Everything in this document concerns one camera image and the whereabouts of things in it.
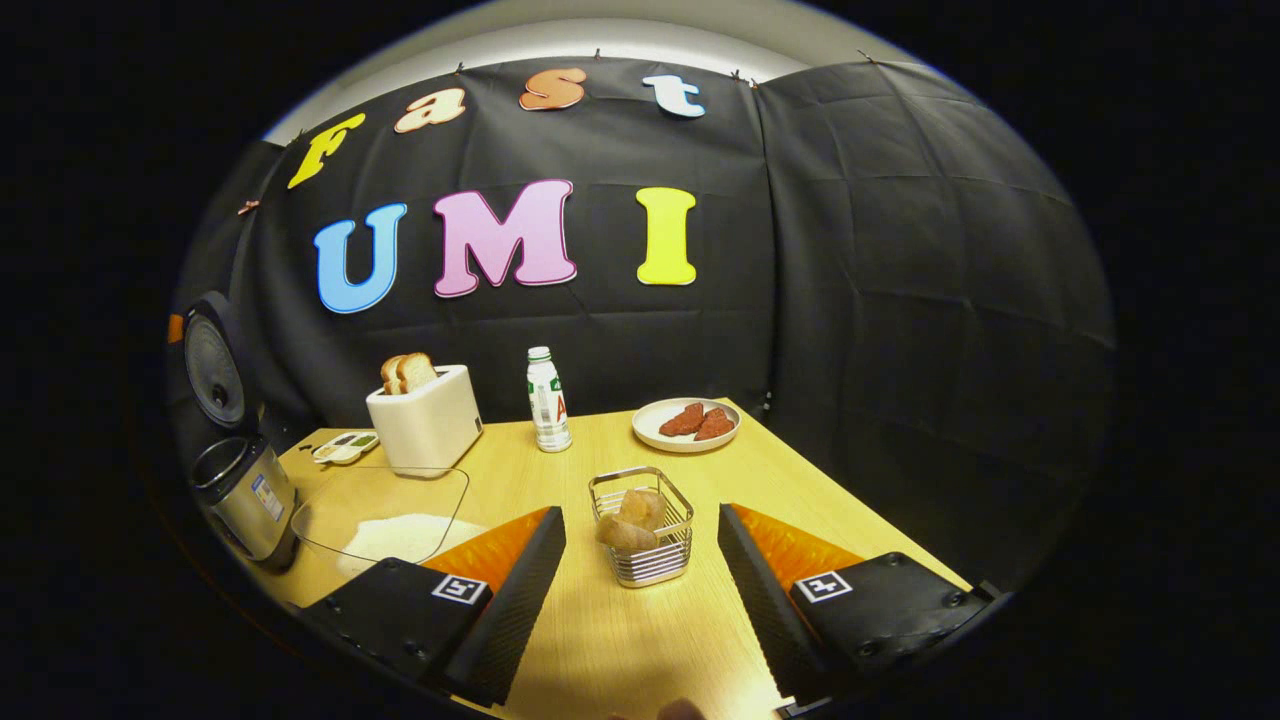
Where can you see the white drink bottle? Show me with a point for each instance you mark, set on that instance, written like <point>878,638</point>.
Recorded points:
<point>548,410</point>

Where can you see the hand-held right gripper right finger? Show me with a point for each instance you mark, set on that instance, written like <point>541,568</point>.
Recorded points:
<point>765,600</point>

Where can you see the clear glass tray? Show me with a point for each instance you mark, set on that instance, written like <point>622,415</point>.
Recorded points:
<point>380,490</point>

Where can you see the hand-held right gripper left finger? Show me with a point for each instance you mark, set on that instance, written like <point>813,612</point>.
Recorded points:
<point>515,600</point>

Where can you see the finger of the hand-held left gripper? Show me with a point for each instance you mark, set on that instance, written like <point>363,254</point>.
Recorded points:
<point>176,328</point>

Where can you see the toast bread slice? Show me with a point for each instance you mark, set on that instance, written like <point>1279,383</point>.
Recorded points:
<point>390,375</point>
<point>418,372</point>

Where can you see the small white divided dish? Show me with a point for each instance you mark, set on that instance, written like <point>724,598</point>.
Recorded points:
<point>345,447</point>

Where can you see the wooden spoon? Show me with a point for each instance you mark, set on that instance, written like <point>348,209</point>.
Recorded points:
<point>630,520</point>

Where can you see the white round plate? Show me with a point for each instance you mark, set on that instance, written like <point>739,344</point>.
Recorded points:
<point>650,430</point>

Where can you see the red meat slice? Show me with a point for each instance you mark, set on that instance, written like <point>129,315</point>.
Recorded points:
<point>715,425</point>
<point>683,420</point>

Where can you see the dark blue rice cooker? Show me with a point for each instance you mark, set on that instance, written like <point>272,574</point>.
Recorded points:
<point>250,500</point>

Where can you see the white toaster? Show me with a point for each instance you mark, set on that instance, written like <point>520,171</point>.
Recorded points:
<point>430,430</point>

